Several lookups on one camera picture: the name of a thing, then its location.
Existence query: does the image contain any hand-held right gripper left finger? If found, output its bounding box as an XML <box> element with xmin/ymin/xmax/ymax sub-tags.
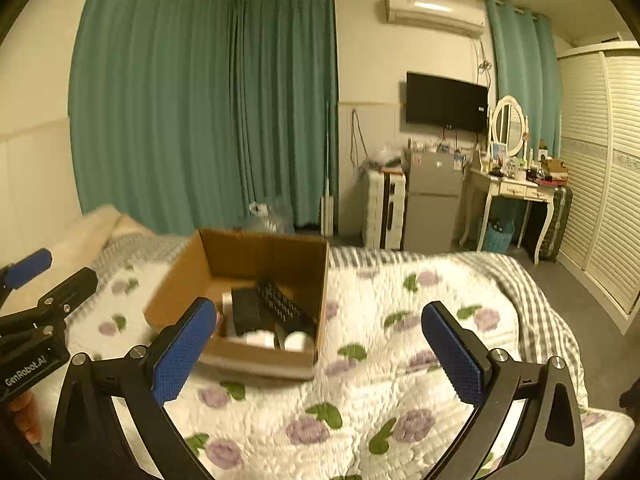
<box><xmin>50</xmin><ymin>296</ymin><xmax>218</xmax><ymax>480</ymax></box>

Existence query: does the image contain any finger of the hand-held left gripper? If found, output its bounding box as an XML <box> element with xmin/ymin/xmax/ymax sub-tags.
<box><xmin>0</xmin><ymin>248</ymin><xmax>54</xmax><ymax>292</ymax></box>
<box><xmin>0</xmin><ymin>267</ymin><xmax>100</xmax><ymax>333</ymax></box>

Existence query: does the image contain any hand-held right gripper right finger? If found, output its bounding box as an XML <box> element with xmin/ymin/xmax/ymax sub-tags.
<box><xmin>421</xmin><ymin>301</ymin><xmax>587</xmax><ymax>480</ymax></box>

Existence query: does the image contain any small white box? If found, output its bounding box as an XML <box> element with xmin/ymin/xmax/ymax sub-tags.
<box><xmin>221</xmin><ymin>289</ymin><xmax>236</xmax><ymax>337</ymax></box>

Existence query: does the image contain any dark grey rectangular box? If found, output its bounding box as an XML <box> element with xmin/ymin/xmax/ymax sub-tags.
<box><xmin>230</xmin><ymin>287</ymin><xmax>264</xmax><ymax>335</ymax></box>

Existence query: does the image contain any white handheld device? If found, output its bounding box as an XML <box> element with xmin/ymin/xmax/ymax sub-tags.
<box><xmin>244</xmin><ymin>329</ymin><xmax>279</xmax><ymax>349</ymax></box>

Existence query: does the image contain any black tube with white print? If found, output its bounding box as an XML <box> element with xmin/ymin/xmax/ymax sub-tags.
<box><xmin>256</xmin><ymin>279</ymin><xmax>319</xmax><ymax>334</ymax></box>

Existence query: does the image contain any brown cardboard box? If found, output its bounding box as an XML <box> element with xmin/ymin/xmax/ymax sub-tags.
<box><xmin>143</xmin><ymin>228</ymin><xmax>330</xmax><ymax>381</ymax></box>

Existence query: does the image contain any person's left hand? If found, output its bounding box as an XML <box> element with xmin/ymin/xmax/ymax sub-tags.
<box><xmin>9</xmin><ymin>391</ymin><xmax>42</xmax><ymax>444</ymax></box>

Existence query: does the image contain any cream blanket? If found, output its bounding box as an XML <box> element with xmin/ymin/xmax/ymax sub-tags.
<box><xmin>0</xmin><ymin>203</ymin><xmax>157</xmax><ymax>322</ymax></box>

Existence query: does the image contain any white floral quilt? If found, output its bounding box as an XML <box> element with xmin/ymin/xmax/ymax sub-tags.
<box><xmin>29</xmin><ymin>249</ymin><xmax>637</xmax><ymax>480</ymax></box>

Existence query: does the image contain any blue basket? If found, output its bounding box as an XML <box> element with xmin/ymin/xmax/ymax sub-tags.
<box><xmin>482</xmin><ymin>219</ymin><xmax>516</xmax><ymax>255</ymax></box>

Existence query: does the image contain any grey refrigerator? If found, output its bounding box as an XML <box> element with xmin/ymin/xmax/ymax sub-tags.
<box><xmin>402</xmin><ymin>148</ymin><xmax>469</xmax><ymax>254</ymax></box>

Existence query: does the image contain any clear plastic jug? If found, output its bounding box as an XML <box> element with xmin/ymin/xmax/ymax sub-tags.
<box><xmin>247</xmin><ymin>199</ymin><xmax>296</xmax><ymax>235</ymax></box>

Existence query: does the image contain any white ribbed suitcase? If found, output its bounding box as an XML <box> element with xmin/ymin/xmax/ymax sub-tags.
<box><xmin>362</xmin><ymin>168</ymin><xmax>407</xmax><ymax>250</ymax></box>

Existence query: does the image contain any dark suitcase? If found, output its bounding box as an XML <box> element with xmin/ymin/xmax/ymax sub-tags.
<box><xmin>537</xmin><ymin>185</ymin><xmax>574</xmax><ymax>263</ymax></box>

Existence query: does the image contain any white dressing table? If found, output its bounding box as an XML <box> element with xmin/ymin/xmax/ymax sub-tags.
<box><xmin>457</xmin><ymin>167</ymin><xmax>557</xmax><ymax>266</ymax></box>

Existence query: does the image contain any clear plastic bag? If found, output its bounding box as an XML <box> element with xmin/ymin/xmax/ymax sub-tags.
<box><xmin>367</xmin><ymin>144</ymin><xmax>404</xmax><ymax>171</ymax></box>

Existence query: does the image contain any small open cardboard box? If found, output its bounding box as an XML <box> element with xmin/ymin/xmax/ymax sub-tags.
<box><xmin>539</xmin><ymin>158</ymin><xmax>570</xmax><ymax>181</ymax></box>

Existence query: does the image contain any white pole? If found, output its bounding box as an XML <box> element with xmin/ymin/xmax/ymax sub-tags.
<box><xmin>320</xmin><ymin>99</ymin><xmax>335</xmax><ymax>237</ymax></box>

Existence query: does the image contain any white louvered wardrobe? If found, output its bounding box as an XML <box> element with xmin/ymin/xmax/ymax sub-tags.
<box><xmin>555</xmin><ymin>39</ymin><xmax>640</xmax><ymax>337</ymax></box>

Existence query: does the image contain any wide teal curtain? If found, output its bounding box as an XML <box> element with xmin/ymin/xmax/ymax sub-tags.
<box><xmin>67</xmin><ymin>0</ymin><xmax>339</xmax><ymax>236</ymax></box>

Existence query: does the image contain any oval white mirror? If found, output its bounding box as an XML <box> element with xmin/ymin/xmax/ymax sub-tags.
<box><xmin>489</xmin><ymin>94</ymin><xmax>530</xmax><ymax>159</ymax></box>

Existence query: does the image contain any narrow teal curtain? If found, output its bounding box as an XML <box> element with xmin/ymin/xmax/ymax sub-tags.
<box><xmin>484</xmin><ymin>0</ymin><xmax>564</xmax><ymax>157</ymax></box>

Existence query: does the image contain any white air conditioner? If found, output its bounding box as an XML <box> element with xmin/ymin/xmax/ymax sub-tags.
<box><xmin>384</xmin><ymin>0</ymin><xmax>486</xmax><ymax>39</ymax></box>

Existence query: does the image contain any hanging black cable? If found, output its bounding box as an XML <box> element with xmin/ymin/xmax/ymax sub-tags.
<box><xmin>349</xmin><ymin>107</ymin><xmax>367</xmax><ymax>167</ymax></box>

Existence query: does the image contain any black wall television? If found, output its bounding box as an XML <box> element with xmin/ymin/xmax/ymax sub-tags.
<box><xmin>405</xmin><ymin>71</ymin><xmax>490</xmax><ymax>135</ymax></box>

